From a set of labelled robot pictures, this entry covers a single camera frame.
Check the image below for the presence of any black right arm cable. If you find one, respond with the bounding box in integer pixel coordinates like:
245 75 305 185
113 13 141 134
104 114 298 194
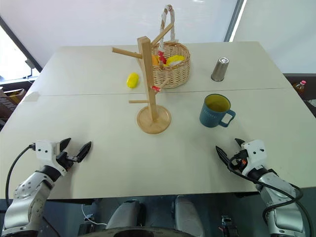
228 155 312 237

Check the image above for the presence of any wicker basket with handle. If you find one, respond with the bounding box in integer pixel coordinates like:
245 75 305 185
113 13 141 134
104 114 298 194
149 4 191 89

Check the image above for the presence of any thin white cable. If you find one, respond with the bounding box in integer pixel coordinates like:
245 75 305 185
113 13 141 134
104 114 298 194
81 203 107 227

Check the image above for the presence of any grey rounded robot leg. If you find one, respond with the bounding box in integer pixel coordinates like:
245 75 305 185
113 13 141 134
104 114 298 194
173 196 205 237
105 199 146 231

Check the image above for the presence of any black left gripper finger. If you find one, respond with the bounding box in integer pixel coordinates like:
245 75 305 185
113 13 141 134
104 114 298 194
74 141 93 163
59 137 72 155

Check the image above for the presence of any black floor device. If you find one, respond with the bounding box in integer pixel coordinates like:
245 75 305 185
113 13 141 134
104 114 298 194
220 214 238 237

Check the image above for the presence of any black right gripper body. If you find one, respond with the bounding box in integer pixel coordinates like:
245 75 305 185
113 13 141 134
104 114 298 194
229 149 249 174

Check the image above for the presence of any blue mug yellow inside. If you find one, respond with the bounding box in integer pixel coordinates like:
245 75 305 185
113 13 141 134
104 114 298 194
199 94 237 128

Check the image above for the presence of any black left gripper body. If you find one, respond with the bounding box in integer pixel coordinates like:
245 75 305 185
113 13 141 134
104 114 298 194
56 151 78 172

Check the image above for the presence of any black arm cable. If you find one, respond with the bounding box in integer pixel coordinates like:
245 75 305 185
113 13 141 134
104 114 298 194
5 143 37 206
228 155 312 237

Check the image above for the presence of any plastic bottle red cap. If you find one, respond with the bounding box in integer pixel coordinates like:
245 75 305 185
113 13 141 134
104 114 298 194
293 79 308 96

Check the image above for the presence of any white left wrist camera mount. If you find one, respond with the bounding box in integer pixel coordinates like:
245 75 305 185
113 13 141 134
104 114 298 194
35 140 68 176

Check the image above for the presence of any yellow toy lemon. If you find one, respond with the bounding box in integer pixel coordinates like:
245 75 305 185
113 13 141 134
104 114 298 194
126 72 139 88

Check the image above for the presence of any brown cardboard box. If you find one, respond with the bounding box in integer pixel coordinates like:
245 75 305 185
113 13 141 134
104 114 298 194
0 88 27 119

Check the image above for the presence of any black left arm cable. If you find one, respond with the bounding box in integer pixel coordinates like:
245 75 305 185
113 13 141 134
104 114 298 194
5 143 37 206

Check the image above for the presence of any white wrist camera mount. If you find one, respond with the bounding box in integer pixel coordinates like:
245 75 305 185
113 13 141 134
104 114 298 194
240 139 268 177
35 140 68 176

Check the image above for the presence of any stainless steel cup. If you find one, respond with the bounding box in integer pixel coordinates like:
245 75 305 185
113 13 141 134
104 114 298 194
210 57 230 82

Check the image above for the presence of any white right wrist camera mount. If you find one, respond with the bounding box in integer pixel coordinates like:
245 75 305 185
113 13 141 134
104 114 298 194
240 139 268 177

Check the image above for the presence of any black diagonal frame beam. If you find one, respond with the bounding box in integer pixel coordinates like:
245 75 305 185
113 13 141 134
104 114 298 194
0 15 43 73

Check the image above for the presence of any yellow toy banana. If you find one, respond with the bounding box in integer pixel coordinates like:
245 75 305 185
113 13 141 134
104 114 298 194
164 54 186 67

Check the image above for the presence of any grey window frame post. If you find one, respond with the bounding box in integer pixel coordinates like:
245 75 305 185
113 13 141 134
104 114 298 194
223 0 248 42

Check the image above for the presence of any wooden mug tree stand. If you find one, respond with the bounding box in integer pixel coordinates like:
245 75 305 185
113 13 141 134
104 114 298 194
112 22 175 135

